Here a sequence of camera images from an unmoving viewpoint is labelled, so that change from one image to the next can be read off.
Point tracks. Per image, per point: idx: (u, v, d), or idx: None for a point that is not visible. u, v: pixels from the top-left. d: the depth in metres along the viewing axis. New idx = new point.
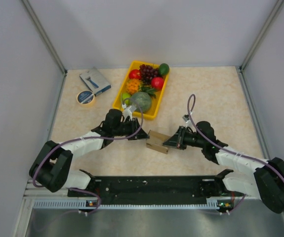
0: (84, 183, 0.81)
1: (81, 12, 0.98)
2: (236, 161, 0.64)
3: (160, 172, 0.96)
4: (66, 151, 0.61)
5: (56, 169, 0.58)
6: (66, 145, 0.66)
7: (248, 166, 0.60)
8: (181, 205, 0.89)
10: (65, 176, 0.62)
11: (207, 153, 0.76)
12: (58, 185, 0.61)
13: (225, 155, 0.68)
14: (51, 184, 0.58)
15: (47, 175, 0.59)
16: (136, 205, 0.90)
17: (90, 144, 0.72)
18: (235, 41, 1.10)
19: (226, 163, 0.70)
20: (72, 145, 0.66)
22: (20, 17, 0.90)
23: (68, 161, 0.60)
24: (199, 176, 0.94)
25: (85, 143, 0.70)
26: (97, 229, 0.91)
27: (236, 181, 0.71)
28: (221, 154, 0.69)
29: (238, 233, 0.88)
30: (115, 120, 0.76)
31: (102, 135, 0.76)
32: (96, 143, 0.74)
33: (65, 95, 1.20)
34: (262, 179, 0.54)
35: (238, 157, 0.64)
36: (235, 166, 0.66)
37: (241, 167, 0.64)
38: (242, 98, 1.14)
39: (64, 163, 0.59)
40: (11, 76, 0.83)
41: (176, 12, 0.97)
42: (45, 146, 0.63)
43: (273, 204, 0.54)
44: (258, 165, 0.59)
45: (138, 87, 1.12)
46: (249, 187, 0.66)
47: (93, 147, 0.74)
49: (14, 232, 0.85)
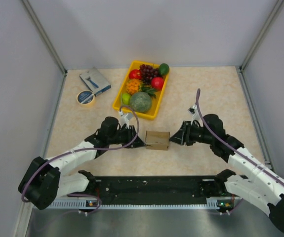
0: (84, 185, 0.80)
1: (80, 12, 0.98)
2: (256, 174, 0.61)
3: (160, 172, 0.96)
4: (55, 169, 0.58)
5: (44, 187, 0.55)
6: (55, 162, 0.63)
7: (270, 185, 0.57)
8: (181, 205, 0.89)
10: (54, 193, 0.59)
11: (217, 149, 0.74)
12: (46, 202, 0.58)
13: (242, 163, 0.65)
14: (39, 201, 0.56)
15: (35, 192, 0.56)
16: (135, 205, 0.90)
17: (82, 156, 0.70)
18: (235, 40, 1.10)
19: (241, 169, 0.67)
20: (61, 161, 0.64)
22: (20, 17, 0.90)
23: (56, 180, 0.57)
24: (198, 176, 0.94)
25: (76, 157, 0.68)
26: (97, 229, 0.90)
27: (241, 189, 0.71)
28: (237, 158, 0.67)
29: (238, 233, 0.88)
30: (111, 128, 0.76)
31: (96, 144, 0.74)
32: (88, 154, 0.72)
33: (65, 95, 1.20)
34: None
35: (260, 171, 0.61)
36: (250, 176, 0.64)
37: (259, 181, 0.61)
38: (242, 98, 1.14)
39: (51, 182, 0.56)
40: (11, 75, 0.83)
41: (176, 12, 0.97)
42: (32, 164, 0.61)
43: (282, 226, 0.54)
44: (281, 188, 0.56)
45: (138, 87, 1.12)
46: (255, 199, 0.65)
47: (85, 159, 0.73)
49: (14, 232, 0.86)
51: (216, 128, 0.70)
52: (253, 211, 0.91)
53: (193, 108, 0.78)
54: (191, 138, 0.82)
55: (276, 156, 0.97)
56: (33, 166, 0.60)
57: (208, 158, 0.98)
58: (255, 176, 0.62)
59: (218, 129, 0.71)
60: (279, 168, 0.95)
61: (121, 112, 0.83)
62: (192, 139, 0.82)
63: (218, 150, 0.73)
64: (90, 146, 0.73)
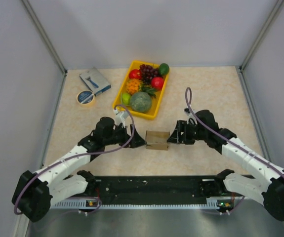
0: (83, 187, 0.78)
1: (80, 12, 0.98)
2: (247, 161, 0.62)
3: (160, 172, 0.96)
4: (44, 183, 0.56)
5: (34, 203, 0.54)
6: (44, 175, 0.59)
7: (262, 171, 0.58)
8: (181, 205, 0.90)
10: (47, 205, 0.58)
11: (210, 140, 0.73)
12: (40, 214, 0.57)
13: (234, 151, 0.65)
14: (33, 215, 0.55)
15: (27, 206, 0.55)
16: (135, 205, 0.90)
17: (74, 164, 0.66)
18: (235, 40, 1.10)
19: (234, 158, 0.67)
20: (52, 173, 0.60)
22: (20, 17, 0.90)
23: (46, 194, 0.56)
24: (199, 176, 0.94)
25: (68, 167, 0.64)
26: (97, 229, 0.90)
27: (238, 184, 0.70)
28: (229, 147, 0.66)
29: (238, 233, 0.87)
30: (106, 130, 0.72)
31: (91, 148, 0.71)
32: (81, 161, 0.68)
33: (65, 95, 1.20)
34: (275, 192, 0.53)
35: (251, 157, 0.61)
36: (243, 164, 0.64)
37: (251, 168, 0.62)
38: (242, 98, 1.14)
39: (40, 198, 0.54)
40: (11, 75, 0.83)
41: (176, 11, 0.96)
42: (21, 177, 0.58)
43: (276, 212, 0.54)
44: (272, 173, 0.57)
45: (138, 87, 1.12)
46: (251, 191, 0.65)
47: (79, 164, 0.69)
49: (14, 232, 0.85)
51: (207, 120, 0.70)
52: (253, 211, 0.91)
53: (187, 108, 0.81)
54: (187, 137, 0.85)
55: (276, 156, 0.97)
56: (23, 178, 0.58)
57: (208, 158, 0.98)
58: (247, 163, 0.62)
59: (210, 121, 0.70)
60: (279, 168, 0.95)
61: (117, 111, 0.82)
62: (189, 138, 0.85)
63: (212, 142, 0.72)
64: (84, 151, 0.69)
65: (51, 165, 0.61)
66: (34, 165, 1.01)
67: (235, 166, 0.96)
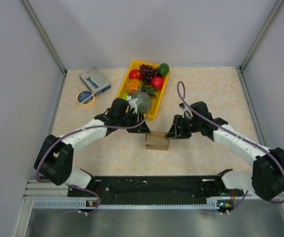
0: (86, 182, 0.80)
1: (81, 12, 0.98)
2: (235, 143, 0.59)
3: (160, 172, 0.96)
4: (68, 145, 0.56)
5: (59, 163, 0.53)
6: (67, 139, 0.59)
7: (248, 150, 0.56)
8: (181, 205, 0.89)
10: (68, 169, 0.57)
11: (203, 128, 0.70)
12: (61, 179, 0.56)
13: (223, 135, 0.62)
14: (56, 177, 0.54)
15: (52, 168, 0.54)
16: (135, 205, 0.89)
17: (93, 133, 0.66)
18: (235, 40, 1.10)
19: (224, 143, 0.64)
20: (73, 138, 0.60)
22: (20, 18, 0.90)
23: (70, 157, 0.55)
24: (198, 176, 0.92)
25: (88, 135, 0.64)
26: (97, 229, 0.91)
27: (233, 176, 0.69)
28: (220, 133, 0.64)
29: (238, 233, 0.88)
30: (121, 108, 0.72)
31: (107, 122, 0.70)
32: (99, 132, 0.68)
33: (65, 95, 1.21)
34: (260, 169, 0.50)
35: (238, 139, 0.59)
36: (233, 148, 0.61)
37: (239, 150, 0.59)
38: (242, 98, 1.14)
39: (65, 158, 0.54)
40: (11, 75, 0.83)
41: (176, 12, 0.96)
42: (44, 140, 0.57)
43: (263, 192, 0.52)
44: (258, 152, 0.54)
45: (138, 87, 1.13)
46: (244, 179, 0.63)
47: (96, 137, 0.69)
49: (14, 232, 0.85)
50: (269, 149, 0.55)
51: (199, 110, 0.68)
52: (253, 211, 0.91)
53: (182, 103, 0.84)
54: (184, 130, 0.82)
55: None
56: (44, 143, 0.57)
57: (208, 158, 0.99)
58: (235, 145, 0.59)
59: (203, 110, 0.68)
60: None
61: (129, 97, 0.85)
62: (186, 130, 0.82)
63: (204, 130, 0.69)
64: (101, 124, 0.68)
65: (73, 131, 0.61)
66: None
67: (235, 166, 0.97)
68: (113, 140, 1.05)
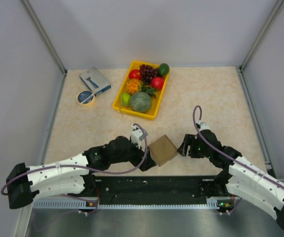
0: (77, 190, 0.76)
1: (81, 12, 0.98)
2: (257, 181, 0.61)
3: (160, 172, 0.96)
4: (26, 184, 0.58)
5: (13, 196, 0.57)
6: (33, 175, 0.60)
7: (272, 191, 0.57)
8: (181, 205, 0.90)
10: (28, 200, 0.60)
11: (216, 160, 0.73)
12: (20, 204, 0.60)
13: (243, 172, 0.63)
14: (13, 204, 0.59)
15: (10, 195, 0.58)
16: (136, 205, 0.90)
17: (68, 173, 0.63)
18: (235, 40, 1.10)
19: (241, 177, 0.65)
20: (41, 175, 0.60)
22: (20, 17, 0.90)
23: (25, 193, 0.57)
24: (198, 176, 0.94)
25: (60, 174, 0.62)
26: (97, 229, 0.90)
27: (243, 191, 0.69)
28: (237, 168, 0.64)
29: (238, 233, 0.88)
30: (117, 151, 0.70)
31: (92, 163, 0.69)
32: (78, 172, 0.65)
33: (65, 95, 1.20)
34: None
35: (260, 178, 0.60)
36: (252, 184, 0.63)
37: (260, 188, 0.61)
38: (242, 98, 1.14)
39: (19, 195, 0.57)
40: (11, 75, 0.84)
41: (176, 11, 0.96)
42: (17, 167, 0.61)
43: None
44: None
45: (138, 87, 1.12)
46: (259, 202, 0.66)
47: (76, 175, 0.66)
49: (14, 232, 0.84)
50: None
51: (209, 140, 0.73)
52: (253, 211, 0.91)
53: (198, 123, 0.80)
54: (193, 150, 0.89)
55: (276, 156, 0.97)
56: (16, 170, 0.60)
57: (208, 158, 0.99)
58: (257, 183, 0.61)
59: (212, 140, 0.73)
60: (279, 168, 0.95)
61: (134, 128, 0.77)
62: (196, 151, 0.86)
63: (218, 162, 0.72)
64: (84, 163, 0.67)
65: (44, 167, 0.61)
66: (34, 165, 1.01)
67: None
68: None
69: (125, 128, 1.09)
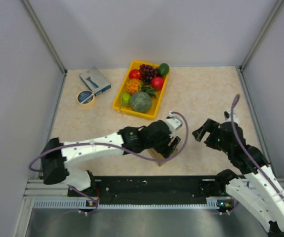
0: (84, 185, 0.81)
1: (81, 12, 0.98)
2: (274, 201, 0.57)
3: (160, 172, 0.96)
4: (61, 159, 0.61)
5: (49, 172, 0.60)
6: (67, 149, 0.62)
7: None
8: (181, 205, 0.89)
10: (61, 176, 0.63)
11: (236, 159, 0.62)
12: (52, 181, 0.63)
13: (263, 185, 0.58)
14: (46, 178, 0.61)
15: (45, 169, 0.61)
16: (136, 205, 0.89)
17: (101, 151, 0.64)
18: (235, 40, 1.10)
19: (256, 186, 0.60)
20: (74, 151, 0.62)
22: (20, 17, 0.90)
23: (60, 170, 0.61)
24: (198, 176, 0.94)
25: (93, 151, 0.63)
26: (97, 229, 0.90)
27: (242, 196, 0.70)
28: (259, 178, 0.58)
29: (238, 233, 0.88)
30: (155, 134, 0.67)
31: (126, 143, 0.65)
32: (111, 151, 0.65)
33: (65, 95, 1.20)
34: None
35: (280, 200, 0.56)
36: (265, 198, 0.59)
37: (272, 208, 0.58)
38: (242, 98, 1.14)
39: (54, 169, 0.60)
40: (11, 75, 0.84)
41: (176, 11, 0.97)
42: (51, 141, 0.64)
43: None
44: None
45: (138, 87, 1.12)
46: (256, 212, 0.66)
47: (108, 154, 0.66)
49: (14, 232, 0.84)
50: None
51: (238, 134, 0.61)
52: None
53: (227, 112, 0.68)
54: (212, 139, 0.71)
55: (276, 156, 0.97)
56: (49, 144, 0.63)
57: (208, 158, 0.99)
58: (273, 202, 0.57)
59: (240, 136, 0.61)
60: (278, 168, 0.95)
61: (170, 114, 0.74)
62: (213, 140, 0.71)
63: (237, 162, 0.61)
64: (119, 142, 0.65)
65: (78, 143, 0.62)
66: (35, 165, 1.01)
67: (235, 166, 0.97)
68: None
69: None
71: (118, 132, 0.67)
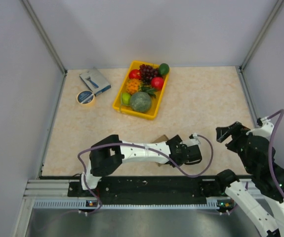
0: (93, 185, 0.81)
1: (81, 12, 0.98)
2: None
3: (160, 173, 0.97)
4: (120, 156, 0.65)
5: (105, 164, 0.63)
6: (125, 148, 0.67)
7: None
8: (181, 205, 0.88)
10: (108, 172, 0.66)
11: (261, 181, 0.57)
12: (100, 174, 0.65)
13: None
14: (96, 170, 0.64)
15: (98, 161, 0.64)
16: (135, 205, 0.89)
17: (151, 156, 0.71)
18: (235, 40, 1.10)
19: (275, 212, 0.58)
20: (131, 151, 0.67)
22: (20, 17, 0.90)
23: (117, 166, 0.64)
24: (198, 176, 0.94)
25: (145, 154, 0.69)
26: (97, 229, 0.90)
27: (243, 201, 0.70)
28: (283, 207, 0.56)
29: (238, 233, 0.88)
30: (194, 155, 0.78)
31: (172, 154, 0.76)
32: (157, 158, 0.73)
33: (65, 95, 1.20)
34: None
35: None
36: (280, 222, 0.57)
37: None
38: (242, 98, 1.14)
39: (112, 165, 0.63)
40: (12, 75, 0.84)
41: (176, 11, 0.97)
42: (110, 136, 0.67)
43: None
44: None
45: (138, 87, 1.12)
46: (254, 218, 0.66)
47: (153, 160, 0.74)
49: (14, 232, 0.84)
50: None
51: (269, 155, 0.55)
52: None
53: (262, 120, 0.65)
54: (234, 144, 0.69)
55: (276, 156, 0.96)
56: (109, 138, 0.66)
57: (208, 158, 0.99)
58: None
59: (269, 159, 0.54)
60: None
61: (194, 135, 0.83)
62: (236, 146, 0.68)
63: (263, 185, 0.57)
64: (167, 152, 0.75)
65: (135, 145, 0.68)
66: (35, 165, 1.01)
67: (235, 166, 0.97)
68: None
69: (125, 128, 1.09)
71: (166, 143, 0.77)
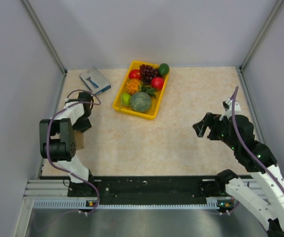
0: (87, 173, 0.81)
1: (81, 12, 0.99)
2: (279, 202, 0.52)
3: (160, 172, 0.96)
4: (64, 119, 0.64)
5: (65, 135, 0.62)
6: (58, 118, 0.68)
7: None
8: (181, 205, 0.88)
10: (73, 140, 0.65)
11: (243, 157, 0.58)
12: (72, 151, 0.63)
13: (269, 184, 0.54)
14: (67, 153, 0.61)
15: (60, 146, 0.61)
16: (135, 205, 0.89)
17: (75, 110, 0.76)
18: (235, 40, 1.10)
19: (264, 189, 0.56)
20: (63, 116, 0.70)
22: (20, 17, 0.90)
23: (70, 123, 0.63)
24: (198, 176, 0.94)
25: (72, 110, 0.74)
26: (97, 229, 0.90)
27: (242, 195, 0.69)
28: (266, 178, 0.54)
29: (238, 233, 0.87)
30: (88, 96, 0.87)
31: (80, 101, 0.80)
32: (79, 109, 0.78)
33: (65, 95, 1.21)
34: None
35: None
36: (271, 199, 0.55)
37: (278, 209, 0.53)
38: (242, 98, 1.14)
39: (67, 128, 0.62)
40: (12, 75, 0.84)
41: (176, 11, 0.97)
42: (40, 126, 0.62)
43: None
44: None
45: (138, 87, 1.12)
46: (254, 209, 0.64)
47: (78, 115, 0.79)
49: (14, 232, 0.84)
50: None
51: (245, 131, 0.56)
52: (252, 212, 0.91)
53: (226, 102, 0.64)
54: (215, 132, 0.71)
55: (276, 155, 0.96)
56: (43, 128, 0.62)
57: (208, 158, 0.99)
58: (277, 202, 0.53)
59: (248, 134, 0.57)
60: None
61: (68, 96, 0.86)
62: (216, 134, 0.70)
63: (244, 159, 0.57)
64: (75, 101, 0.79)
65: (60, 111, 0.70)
66: (35, 165, 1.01)
67: (235, 166, 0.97)
68: (113, 141, 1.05)
69: (125, 128, 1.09)
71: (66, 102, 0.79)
